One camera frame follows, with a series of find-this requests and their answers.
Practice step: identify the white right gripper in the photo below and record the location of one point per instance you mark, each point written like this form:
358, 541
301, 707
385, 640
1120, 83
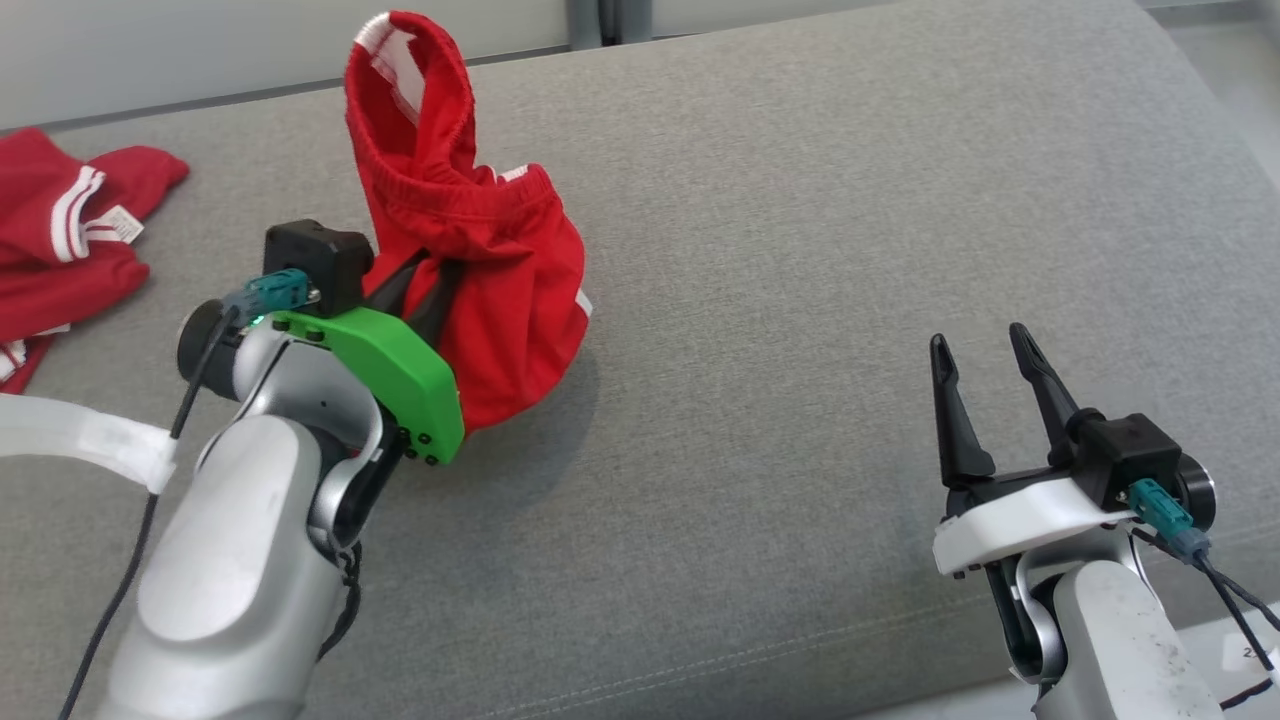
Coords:
1020, 520

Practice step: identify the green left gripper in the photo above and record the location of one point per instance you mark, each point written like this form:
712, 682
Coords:
400, 370

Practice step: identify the red shorts with white stripe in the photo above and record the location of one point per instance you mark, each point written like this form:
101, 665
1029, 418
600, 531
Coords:
500, 250

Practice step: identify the red and white basketball jersey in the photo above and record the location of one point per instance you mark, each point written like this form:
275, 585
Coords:
40, 200

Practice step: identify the grey fabric sofa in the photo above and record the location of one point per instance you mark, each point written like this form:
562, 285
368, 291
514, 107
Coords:
800, 300

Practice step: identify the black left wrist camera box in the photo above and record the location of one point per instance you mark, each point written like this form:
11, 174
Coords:
320, 255

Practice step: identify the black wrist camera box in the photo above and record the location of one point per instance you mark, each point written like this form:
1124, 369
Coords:
320, 255
1130, 450

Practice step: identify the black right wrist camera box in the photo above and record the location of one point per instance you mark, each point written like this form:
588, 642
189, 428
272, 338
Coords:
1130, 450

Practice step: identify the dark grey post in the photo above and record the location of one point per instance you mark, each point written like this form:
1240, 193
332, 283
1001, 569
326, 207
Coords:
610, 20

